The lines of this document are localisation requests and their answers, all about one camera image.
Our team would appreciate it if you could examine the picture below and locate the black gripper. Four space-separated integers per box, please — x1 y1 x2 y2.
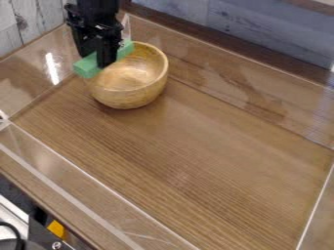
64 0 122 68

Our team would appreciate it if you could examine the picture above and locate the green rectangular block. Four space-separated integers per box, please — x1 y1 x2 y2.
73 39 134 78

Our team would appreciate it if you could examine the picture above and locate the brown wooden bowl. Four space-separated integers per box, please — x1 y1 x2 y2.
86 41 169 109

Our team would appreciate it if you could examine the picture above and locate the yellow label tag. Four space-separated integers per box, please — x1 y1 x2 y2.
46 220 65 239

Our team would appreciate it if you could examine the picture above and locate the clear acrylic corner bracket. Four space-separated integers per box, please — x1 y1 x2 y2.
121 13 132 43

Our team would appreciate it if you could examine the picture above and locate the clear acrylic front wall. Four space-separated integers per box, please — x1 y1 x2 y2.
0 118 197 250

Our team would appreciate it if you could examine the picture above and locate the black cable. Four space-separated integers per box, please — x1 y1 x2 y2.
0 222 25 250

